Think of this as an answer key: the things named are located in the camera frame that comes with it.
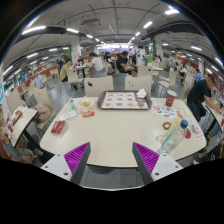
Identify dark food tray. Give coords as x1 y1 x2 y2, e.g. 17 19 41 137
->
97 90 153 110

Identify crumpled white napkin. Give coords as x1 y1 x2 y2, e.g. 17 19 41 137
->
135 88 148 99

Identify beige side table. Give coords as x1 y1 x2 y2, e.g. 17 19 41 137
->
7 105 44 155

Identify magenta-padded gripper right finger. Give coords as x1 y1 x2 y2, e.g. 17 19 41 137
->
132 142 184 185

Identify ceiling air conditioner unit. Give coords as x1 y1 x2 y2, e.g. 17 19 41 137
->
81 17 103 29

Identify white flyer with red print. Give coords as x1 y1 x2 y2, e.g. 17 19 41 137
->
189 122 207 144

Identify printed sticker sheet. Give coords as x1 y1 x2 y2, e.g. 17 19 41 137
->
151 103 177 118

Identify red paper cup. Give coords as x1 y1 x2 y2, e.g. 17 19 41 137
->
165 89 178 108

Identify red cardboard box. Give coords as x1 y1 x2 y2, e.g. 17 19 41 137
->
50 120 67 135

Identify beige chair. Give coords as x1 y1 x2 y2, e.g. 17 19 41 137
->
124 75 154 98
32 86 57 130
83 75 115 98
6 87 28 114

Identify ceiling lights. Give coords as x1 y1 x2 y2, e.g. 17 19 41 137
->
2 7 224 77

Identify white paper receipt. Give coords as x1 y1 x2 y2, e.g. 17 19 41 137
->
58 109 79 122

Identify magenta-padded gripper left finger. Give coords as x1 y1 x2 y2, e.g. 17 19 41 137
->
40 142 92 185

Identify person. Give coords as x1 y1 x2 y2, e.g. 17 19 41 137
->
186 73 222 123
115 50 138 77
192 68 203 83
33 69 45 90
87 51 106 78
0 103 44 164
59 57 78 90

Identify clear bottle with blue cap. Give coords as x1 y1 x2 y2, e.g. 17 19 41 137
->
158 118 190 156

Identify pink bag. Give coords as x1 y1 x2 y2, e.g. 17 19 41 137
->
34 103 53 124

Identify small red packet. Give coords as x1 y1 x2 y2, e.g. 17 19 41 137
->
82 110 95 118

